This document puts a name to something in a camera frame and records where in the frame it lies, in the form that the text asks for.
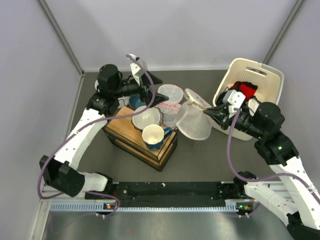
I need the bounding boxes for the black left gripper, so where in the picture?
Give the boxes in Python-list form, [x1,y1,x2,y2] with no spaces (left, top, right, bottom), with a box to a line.
[112,71,168,108]

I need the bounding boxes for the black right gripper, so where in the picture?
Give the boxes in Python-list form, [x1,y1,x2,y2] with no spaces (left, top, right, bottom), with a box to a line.
[204,102,265,139]

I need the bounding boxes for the white mesh laundry bag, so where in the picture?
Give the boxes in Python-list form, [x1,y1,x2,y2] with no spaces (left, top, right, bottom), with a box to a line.
[175,88,213,141]

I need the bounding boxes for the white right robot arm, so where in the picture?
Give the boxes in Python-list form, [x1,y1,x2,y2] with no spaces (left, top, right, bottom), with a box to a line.
[204,102,320,233]

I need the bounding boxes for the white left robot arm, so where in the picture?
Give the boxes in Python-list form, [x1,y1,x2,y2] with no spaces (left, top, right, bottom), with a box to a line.
[39,63,169,199]

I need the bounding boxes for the pink-trimmed mesh laundry bag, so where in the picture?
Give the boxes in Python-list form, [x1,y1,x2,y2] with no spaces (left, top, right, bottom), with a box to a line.
[156,84,184,129]

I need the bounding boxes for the white plastic laundry basket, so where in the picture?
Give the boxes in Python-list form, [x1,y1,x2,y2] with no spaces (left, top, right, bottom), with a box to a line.
[212,57,285,141]

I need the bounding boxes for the black clothing in basket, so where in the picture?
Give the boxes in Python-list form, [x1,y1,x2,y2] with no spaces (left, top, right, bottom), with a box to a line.
[216,80,258,106]

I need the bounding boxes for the blue bowl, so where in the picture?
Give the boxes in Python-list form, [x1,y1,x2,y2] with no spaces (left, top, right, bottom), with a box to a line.
[128,94,145,110]

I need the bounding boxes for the white scalloped bowl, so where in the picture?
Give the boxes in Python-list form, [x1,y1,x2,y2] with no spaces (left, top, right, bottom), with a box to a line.
[131,106,164,131]

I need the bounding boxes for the red clothing in basket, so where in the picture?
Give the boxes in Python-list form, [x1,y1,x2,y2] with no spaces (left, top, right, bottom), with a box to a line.
[230,81,258,102]

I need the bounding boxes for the blue and white cup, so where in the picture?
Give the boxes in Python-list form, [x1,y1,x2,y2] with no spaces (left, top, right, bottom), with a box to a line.
[142,124,173,150]

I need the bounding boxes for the wooden tiered stand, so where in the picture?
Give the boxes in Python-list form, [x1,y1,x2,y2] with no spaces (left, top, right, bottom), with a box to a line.
[104,106,178,172]

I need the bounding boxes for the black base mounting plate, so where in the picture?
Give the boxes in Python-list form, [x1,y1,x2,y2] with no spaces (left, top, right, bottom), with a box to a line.
[84,181,253,208]

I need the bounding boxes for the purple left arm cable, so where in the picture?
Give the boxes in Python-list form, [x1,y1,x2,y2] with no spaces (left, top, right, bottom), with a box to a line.
[37,53,157,217]

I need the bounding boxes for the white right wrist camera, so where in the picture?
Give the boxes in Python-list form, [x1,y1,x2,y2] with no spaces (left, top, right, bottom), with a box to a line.
[222,89,246,114]

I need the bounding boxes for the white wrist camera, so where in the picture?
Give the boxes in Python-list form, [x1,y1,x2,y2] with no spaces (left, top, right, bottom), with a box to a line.
[129,54,148,86]
[222,89,246,114]

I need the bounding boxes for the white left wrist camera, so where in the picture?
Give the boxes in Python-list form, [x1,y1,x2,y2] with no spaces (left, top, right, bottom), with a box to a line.
[129,54,148,86]

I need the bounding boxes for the grey slotted cable duct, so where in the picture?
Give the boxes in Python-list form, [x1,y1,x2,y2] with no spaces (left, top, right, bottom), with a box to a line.
[49,200,253,213]

